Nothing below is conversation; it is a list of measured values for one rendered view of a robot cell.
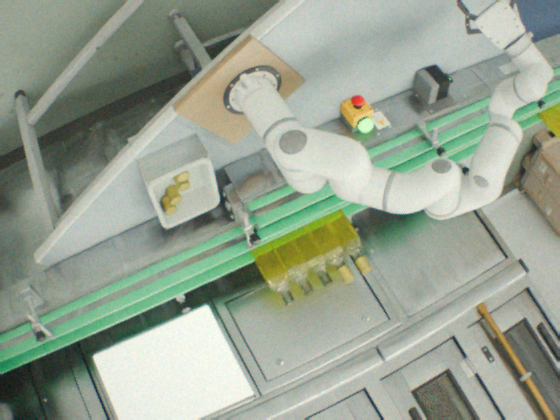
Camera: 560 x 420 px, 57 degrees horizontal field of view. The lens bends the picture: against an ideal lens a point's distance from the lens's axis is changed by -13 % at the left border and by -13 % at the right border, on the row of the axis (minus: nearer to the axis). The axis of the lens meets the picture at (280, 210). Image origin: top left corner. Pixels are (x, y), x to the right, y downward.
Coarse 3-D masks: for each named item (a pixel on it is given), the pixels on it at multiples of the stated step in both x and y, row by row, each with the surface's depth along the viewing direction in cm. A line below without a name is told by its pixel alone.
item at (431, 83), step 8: (424, 72) 168; (432, 72) 169; (440, 72) 169; (416, 80) 172; (424, 80) 167; (432, 80) 167; (440, 80) 167; (448, 80) 167; (416, 88) 174; (424, 88) 169; (432, 88) 166; (440, 88) 168; (448, 88) 170; (424, 96) 172; (432, 96) 169; (440, 96) 171
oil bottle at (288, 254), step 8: (280, 240) 164; (288, 240) 164; (280, 248) 163; (288, 248) 163; (296, 248) 163; (280, 256) 162; (288, 256) 161; (296, 256) 161; (288, 264) 160; (296, 264) 160; (304, 264) 160; (288, 272) 160; (296, 272) 159; (304, 272) 160; (296, 280) 161
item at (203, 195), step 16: (208, 160) 143; (160, 176) 139; (192, 176) 156; (208, 176) 150; (160, 192) 155; (192, 192) 161; (208, 192) 160; (160, 208) 154; (192, 208) 159; (208, 208) 159; (176, 224) 157
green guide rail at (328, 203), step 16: (544, 96) 186; (528, 112) 182; (480, 128) 179; (448, 144) 175; (464, 144) 175; (416, 160) 173; (304, 208) 166; (320, 208) 165; (256, 224) 163; (272, 224) 163; (288, 224) 163
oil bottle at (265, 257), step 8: (256, 248) 163; (264, 248) 163; (272, 248) 163; (256, 256) 162; (264, 256) 162; (272, 256) 162; (264, 264) 161; (272, 264) 161; (280, 264) 161; (264, 272) 160; (272, 272) 160; (280, 272) 159; (272, 280) 158; (280, 280) 158; (272, 288) 160
